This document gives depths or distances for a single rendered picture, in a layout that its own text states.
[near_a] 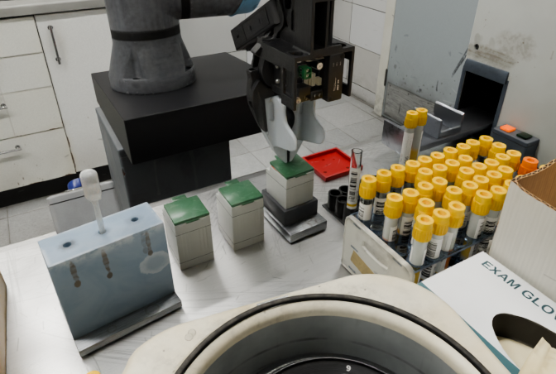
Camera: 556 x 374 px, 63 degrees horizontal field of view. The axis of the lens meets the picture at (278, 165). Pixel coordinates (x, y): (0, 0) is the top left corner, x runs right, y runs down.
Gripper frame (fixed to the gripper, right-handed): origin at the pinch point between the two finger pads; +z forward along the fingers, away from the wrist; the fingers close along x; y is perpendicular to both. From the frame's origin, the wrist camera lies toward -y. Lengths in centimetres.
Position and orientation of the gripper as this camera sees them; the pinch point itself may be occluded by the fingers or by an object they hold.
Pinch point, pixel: (284, 149)
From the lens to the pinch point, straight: 54.3
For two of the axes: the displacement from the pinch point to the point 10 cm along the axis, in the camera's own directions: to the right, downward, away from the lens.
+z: 0.0, 8.5, 5.2
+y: 5.3, 4.4, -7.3
